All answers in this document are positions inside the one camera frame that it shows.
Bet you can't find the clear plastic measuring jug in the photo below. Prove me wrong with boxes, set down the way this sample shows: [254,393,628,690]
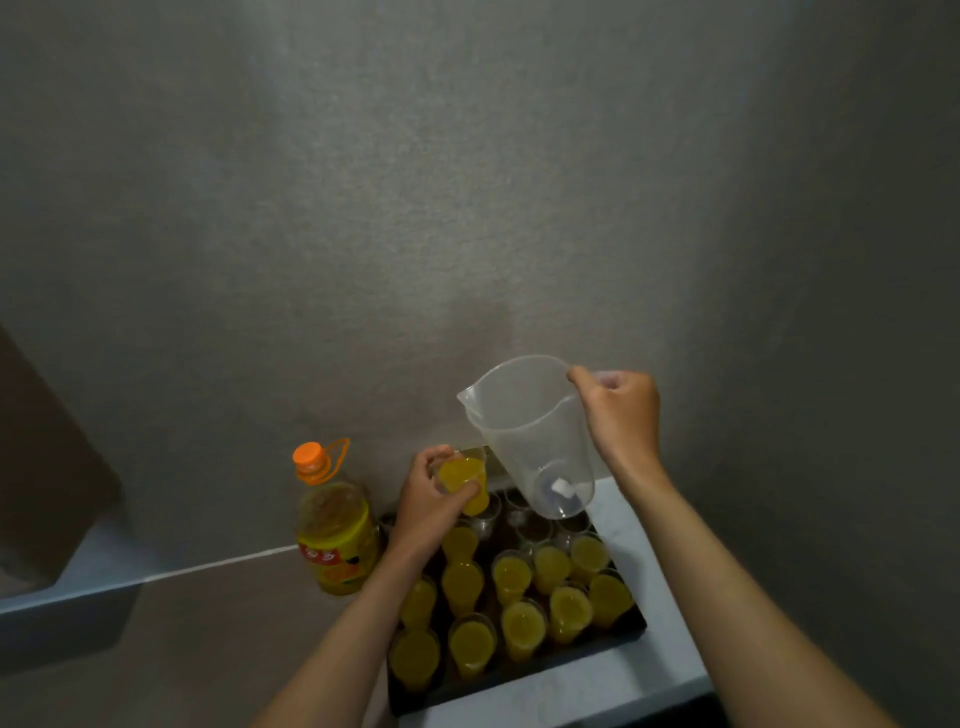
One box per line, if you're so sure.
[456,354,625,521]

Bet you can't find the person's right forearm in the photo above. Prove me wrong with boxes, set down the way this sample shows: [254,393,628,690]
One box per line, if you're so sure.
[616,457,901,728]

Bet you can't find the person's left forearm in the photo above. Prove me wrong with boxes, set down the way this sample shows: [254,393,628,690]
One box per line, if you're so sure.
[251,546,436,728]

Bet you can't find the group of juice-filled cups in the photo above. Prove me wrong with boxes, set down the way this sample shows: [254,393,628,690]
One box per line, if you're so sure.
[387,521,636,693]

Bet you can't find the person's left hand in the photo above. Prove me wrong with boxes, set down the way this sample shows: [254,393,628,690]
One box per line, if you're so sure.
[385,444,482,564]

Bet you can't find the clear cup of yellow juice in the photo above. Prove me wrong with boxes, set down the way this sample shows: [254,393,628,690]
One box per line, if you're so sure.
[435,448,492,519]

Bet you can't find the black tray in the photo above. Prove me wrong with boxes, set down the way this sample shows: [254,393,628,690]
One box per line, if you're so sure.
[378,487,648,717]

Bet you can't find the person's right hand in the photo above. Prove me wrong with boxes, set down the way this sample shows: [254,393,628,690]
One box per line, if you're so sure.
[567,365,663,486]

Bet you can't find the yellow bottle with orange cap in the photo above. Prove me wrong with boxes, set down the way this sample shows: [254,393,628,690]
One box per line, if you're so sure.
[292,438,381,597]

